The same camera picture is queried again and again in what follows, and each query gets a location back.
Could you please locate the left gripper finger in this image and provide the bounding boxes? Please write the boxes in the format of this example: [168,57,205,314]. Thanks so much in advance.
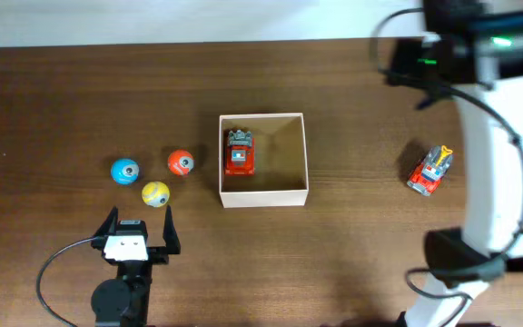
[163,205,181,254]
[93,206,118,237]

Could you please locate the blue toy ball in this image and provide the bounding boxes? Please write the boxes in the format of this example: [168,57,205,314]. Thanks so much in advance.
[111,158,140,185]

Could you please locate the red fire truck grey ladder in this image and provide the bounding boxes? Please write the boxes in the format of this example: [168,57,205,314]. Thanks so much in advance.
[224,129,255,175]

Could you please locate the red fire truck yellow crane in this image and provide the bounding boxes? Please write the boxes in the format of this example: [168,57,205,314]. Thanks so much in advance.
[407,145,453,196]

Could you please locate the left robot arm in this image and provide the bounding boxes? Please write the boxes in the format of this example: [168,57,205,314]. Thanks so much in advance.
[91,206,181,327]

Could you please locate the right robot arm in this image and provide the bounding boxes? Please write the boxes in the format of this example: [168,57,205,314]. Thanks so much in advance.
[381,1,523,326]

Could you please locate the yellow toy ball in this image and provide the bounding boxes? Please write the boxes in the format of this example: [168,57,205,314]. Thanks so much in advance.
[142,181,171,208]

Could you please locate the red toy ball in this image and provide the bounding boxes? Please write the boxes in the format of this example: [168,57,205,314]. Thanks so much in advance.
[167,150,194,175]

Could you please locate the pink open box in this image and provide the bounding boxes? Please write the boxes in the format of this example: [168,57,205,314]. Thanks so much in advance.
[218,113,310,208]

